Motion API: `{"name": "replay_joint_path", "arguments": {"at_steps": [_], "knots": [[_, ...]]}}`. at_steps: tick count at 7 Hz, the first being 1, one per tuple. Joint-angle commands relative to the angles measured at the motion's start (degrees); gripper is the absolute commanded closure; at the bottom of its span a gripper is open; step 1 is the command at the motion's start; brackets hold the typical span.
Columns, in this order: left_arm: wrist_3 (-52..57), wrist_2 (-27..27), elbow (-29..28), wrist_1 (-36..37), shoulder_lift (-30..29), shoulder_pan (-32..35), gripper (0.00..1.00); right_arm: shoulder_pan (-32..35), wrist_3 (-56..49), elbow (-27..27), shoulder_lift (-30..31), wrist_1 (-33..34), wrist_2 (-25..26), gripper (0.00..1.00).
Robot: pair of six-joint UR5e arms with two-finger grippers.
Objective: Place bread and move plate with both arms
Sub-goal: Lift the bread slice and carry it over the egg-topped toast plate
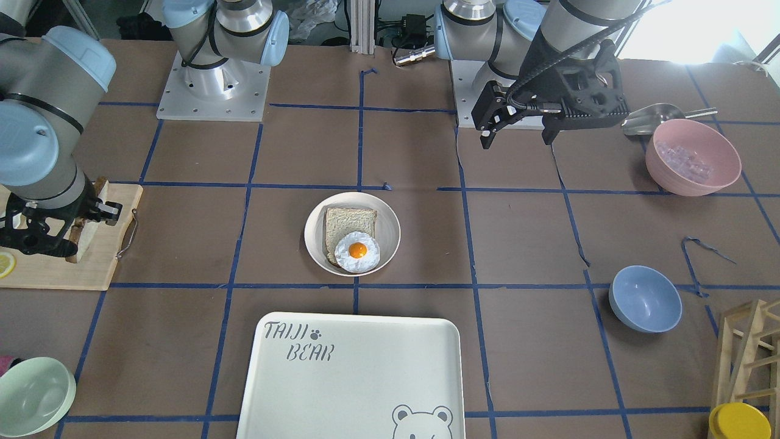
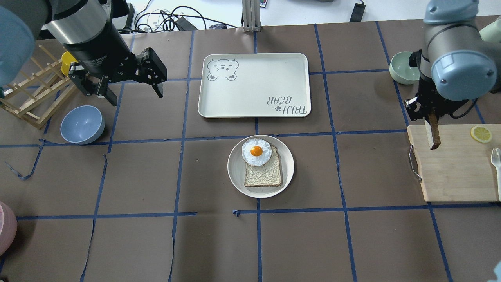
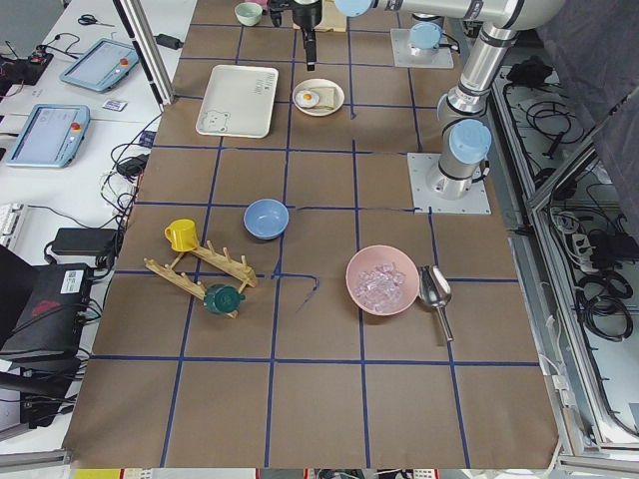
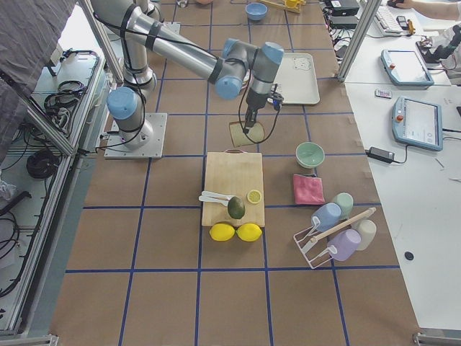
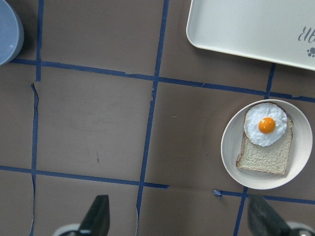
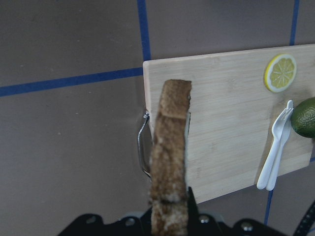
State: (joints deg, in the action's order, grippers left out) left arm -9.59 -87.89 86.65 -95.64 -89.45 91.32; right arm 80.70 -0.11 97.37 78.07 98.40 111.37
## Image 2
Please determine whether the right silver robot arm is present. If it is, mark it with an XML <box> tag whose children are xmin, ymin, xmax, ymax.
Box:
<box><xmin>405</xmin><ymin>0</ymin><xmax>501</xmax><ymax>121</ymax></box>

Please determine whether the cream bear tray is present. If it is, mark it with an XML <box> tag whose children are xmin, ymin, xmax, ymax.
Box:
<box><xmin>198</xmin><ymin>53</ymin><xmax>312</xmax><ymax>118</ymax></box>

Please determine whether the yellow mug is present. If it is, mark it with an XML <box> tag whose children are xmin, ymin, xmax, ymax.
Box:
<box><xmin>61</xmin><ymin>51</ymin><xmax>79</xmax><ymax>77</ymax></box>

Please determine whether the wooden cutting board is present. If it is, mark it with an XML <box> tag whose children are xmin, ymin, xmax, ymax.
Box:
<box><xmin>407</xmin><ymin>124</ymin><xmax>501</xmax><ymax>202</ymax></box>

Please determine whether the fried egg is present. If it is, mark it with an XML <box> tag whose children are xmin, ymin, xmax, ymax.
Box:
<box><xmin>241</xmin><ymin>139</ymin><xmax>273</xmax><ymax>167</ymax></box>

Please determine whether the light green bowl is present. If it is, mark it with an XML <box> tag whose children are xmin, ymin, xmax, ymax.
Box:
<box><xmin>389</xmin><ymin>51</ymin><xmax>420</xmax><ymax>85</ymax></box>

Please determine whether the lemon slice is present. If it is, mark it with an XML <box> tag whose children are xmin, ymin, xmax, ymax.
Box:
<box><xmin>469</xmin><ymin>125</ymin><xmax>493</xmax><ymax>143</ymax></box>

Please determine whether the pink bowl with ice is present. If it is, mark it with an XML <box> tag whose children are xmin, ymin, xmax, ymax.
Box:
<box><xmin>0</xmin><ymin>202</ymin><xmax>18</xmax><ymax>256</ymax></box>

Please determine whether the wooden mug rack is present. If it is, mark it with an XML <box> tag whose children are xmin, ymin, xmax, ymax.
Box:
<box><xmin>0</xmin><ymin>45</ymin><xmax>77</xmax><ymax>130</ymax></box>

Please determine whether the blue bowl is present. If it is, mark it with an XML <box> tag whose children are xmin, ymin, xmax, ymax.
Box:
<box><xmin>60</xmin><ymin>105</ymin><xmax>105</xmax><ymax>145</ymax></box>

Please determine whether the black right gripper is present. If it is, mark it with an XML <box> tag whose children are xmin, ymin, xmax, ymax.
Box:
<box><xmin>405</xmin><ymin>49</ymin><xmax>472</xmax><ymax>121</ymax></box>

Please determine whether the bread slice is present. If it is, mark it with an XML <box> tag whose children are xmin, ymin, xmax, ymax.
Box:
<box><xmin>424</xmin><ymin>111</ymin><xmax>441</xmax><ymax>150</ymax></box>
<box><xmin>244</xmin><ymin>145</ymin><xmax>282</xmax><ymax>187</ymax></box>

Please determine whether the black power adapter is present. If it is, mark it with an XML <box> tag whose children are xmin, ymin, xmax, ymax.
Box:
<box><xmin>349</xmin><ymin>0</ymin><xmax>366</xmax><ymax>22</ymax></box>

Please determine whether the cream round plate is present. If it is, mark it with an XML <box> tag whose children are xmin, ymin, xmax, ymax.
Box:
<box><xmin>227</xmin><ymin>135</ymin><xmax>295</xmax><ymax>199</ymax></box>

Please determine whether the aluminium frame post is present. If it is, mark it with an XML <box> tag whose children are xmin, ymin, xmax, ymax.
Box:
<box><xmin>242</xmin><ymin>0</ymin><xmax>262</xmax><ymax>32</ymax></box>

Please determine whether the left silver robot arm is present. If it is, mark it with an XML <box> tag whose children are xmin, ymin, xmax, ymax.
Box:
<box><xmin>0</xmin><ymin>0</ymin><xmax>167</xmax><ymax>106</ymax></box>

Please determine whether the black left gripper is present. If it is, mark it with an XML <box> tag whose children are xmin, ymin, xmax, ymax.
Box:
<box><xmin>68</xmin><ymin>23</ymin><xmax>168</xmax><ymax>107</ymax></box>

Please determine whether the white plastic spoon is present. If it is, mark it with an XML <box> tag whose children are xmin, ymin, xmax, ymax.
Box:
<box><xmin>490</xmin><ymin>148</ymin><xmax>501</xmax><ymax>201</ymax></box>

